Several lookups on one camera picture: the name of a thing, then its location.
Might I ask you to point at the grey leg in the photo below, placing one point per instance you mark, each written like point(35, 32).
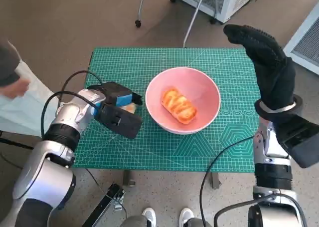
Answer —
point(135, 222)
point(197, 223)

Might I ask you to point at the person's hand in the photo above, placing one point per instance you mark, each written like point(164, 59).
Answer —
point(15, 88)

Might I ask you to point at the white vented cabinet on castors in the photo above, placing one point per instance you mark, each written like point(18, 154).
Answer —
point(234, 2)

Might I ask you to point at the metal chair frame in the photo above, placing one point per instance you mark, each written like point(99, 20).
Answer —
point(193, 22)

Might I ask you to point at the white vented unit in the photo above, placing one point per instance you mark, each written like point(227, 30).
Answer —
point(306, 45)

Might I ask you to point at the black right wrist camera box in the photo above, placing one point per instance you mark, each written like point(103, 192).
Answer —
point(299, 142)

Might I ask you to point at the pink bowl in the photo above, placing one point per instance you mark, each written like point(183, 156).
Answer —
point(159, 87)

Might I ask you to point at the black stand with silver clamp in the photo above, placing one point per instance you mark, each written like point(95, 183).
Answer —
point(109, 197)

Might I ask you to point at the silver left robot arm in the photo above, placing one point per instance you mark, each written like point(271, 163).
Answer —
point(45, 167)

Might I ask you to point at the pale blue cloth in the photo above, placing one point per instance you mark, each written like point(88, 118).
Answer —
point(30, 112)

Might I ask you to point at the long braided toy bread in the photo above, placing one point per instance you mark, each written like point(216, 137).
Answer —
point(178, 104)

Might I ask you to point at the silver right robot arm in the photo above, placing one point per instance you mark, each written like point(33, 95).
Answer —
point(274, 177)

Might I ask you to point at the metal table leg bracket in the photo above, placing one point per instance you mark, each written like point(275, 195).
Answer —
point(216, 182)
point(128, 179)

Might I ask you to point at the green cutting mat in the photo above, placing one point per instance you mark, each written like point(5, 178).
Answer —
point(149, 149)

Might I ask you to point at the round toy bread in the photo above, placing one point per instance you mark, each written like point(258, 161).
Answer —
point(130, 108)

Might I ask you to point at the person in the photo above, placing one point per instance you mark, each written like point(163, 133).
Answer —
point(10, 62)

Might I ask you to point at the black left robot hand blue tape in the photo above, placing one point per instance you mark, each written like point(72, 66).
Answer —
point(114, 89)

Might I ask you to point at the white shoe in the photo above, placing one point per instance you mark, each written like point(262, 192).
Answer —
point(187, 215)
point(149, 215)

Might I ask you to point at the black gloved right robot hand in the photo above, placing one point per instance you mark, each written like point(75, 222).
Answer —
point(276, 79)

